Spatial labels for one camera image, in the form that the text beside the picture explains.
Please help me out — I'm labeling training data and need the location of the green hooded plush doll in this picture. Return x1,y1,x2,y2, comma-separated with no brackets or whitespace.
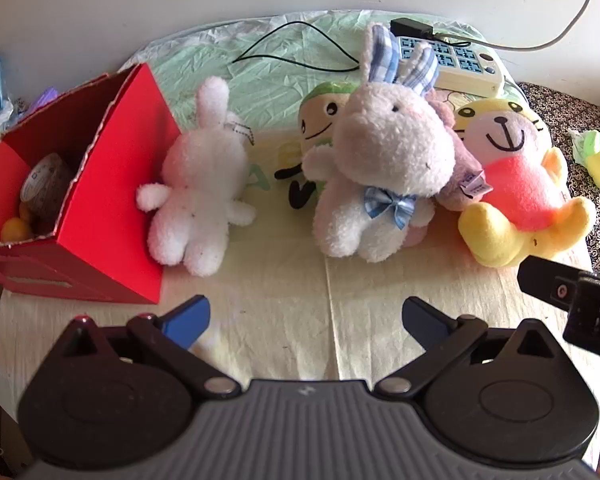
274,81,361,211

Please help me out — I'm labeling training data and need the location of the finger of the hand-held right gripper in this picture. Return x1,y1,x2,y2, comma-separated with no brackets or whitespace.
517,255,581,311
562,270,600,361

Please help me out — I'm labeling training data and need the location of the red cardboard box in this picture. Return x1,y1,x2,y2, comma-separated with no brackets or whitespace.
0,62,183,306

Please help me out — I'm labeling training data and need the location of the black power adapter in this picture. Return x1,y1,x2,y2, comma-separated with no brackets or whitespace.
390,17,435,40

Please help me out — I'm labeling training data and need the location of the patterned brown sofa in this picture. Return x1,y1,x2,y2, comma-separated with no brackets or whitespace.
517,81,600,273

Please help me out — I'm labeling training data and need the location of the tape roll in box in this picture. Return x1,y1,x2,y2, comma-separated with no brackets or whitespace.
20,152,73,223

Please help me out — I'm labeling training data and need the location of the yellow plush bear pink shirt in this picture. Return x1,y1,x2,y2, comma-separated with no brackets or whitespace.
452,97,597,268

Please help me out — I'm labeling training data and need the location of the white plush rabbit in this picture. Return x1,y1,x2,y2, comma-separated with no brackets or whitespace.
136,76,257,278

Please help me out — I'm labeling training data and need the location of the purple tissue pack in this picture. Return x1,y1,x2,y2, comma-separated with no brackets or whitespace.
27,87,61,111

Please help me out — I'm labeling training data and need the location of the plush rabbit with checked ears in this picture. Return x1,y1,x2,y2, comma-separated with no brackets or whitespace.
301,22,456,263

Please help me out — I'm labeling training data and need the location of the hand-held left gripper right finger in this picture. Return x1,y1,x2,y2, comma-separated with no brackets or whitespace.
374,296,563,398

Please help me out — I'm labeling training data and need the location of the cream and blue power strip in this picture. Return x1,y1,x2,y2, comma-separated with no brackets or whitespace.
395,35,506,98

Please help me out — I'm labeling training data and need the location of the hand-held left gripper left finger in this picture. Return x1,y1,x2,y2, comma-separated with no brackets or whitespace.
60,296,241,400

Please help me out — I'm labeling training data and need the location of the pink plush toy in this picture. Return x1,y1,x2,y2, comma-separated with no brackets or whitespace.
405,87,493,248

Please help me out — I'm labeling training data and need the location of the white power strip cord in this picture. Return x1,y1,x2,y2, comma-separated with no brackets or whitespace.
500,72,528,106

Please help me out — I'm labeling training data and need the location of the thin black cable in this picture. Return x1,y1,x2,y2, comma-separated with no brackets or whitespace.
231,20,362,74

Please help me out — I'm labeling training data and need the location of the orange ball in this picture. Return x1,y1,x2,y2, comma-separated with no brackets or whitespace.
0,217,34,242

